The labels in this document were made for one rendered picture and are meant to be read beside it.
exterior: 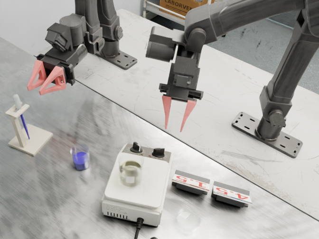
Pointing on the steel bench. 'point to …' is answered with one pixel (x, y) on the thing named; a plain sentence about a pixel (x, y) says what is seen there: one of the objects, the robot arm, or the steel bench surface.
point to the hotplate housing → (117, 206)
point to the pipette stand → (34, 137)
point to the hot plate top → (157, 165)
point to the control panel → (151, 153)
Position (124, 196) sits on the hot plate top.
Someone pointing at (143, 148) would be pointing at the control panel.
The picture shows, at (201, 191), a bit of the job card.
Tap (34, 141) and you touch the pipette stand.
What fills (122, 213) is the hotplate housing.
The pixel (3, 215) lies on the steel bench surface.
